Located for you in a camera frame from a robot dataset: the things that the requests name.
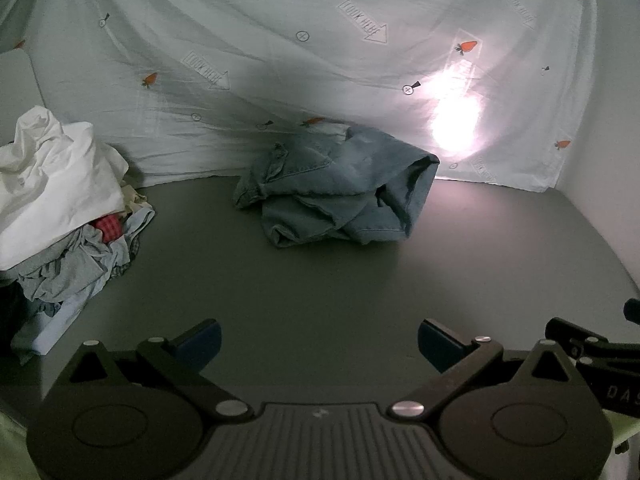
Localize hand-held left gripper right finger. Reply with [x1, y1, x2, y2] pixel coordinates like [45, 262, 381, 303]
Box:
[391, 317, 588, 421]

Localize light blue cloth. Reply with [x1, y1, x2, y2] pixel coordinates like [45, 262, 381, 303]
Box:
[10, 209, 157, 367]

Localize blue denim shorts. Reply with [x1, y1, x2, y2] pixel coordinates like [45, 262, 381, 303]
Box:
[232, 122, 441, 250]

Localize grey crumpled cloth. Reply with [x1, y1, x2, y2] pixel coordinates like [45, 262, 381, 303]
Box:
[17, 224, 133, 307]

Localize red checked cloth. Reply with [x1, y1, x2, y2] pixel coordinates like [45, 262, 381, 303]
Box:
[94, 214, 124, 242]

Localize white crumpled cloth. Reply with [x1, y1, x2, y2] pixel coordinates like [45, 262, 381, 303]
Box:
[0, 105, 143, 273]

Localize cream cloth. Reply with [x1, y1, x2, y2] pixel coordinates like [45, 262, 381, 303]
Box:
[120, 185, 152, 217]

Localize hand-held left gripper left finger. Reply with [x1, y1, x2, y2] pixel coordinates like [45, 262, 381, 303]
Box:
[67, 318, 255, 422]

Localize white carrot printed sheet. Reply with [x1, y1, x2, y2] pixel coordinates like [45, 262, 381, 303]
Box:
[0, 0, 621, 196]

